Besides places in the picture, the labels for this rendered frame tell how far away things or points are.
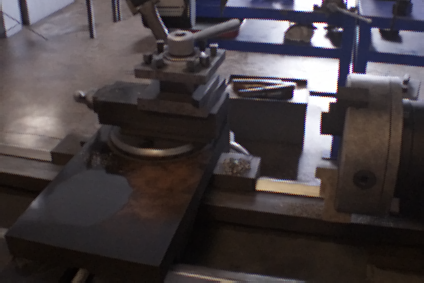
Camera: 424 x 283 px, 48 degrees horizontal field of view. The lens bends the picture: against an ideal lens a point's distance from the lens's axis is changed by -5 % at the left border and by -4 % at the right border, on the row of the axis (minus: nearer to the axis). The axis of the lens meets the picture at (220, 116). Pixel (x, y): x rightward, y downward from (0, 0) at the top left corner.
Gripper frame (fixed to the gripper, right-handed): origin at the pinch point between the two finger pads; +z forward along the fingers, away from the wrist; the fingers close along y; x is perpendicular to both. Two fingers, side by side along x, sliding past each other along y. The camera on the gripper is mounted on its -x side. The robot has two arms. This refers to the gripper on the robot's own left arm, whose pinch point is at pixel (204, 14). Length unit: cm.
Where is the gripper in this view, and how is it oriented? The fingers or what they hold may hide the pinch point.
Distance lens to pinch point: 151.4
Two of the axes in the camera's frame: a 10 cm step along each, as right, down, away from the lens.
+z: -0.4, 10.0, -0.5
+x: 0.8, 0.5, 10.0
